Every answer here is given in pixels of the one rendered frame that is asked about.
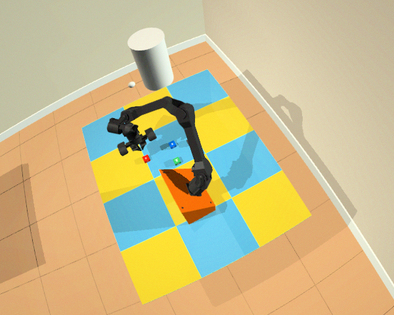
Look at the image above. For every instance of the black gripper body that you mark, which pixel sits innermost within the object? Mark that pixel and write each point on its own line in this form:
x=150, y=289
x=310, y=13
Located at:
x=149, y=133

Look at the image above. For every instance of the green block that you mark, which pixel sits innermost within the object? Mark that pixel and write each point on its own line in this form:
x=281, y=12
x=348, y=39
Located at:
x=176, y=161

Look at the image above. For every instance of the red block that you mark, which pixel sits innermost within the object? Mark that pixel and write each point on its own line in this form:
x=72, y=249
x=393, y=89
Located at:
x=146, y=158

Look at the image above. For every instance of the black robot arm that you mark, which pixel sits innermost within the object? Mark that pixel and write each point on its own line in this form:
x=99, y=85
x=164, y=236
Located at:
x=185, y=116

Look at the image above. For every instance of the blue block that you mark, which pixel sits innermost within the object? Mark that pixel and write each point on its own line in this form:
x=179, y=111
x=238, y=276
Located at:
x=172, y=144

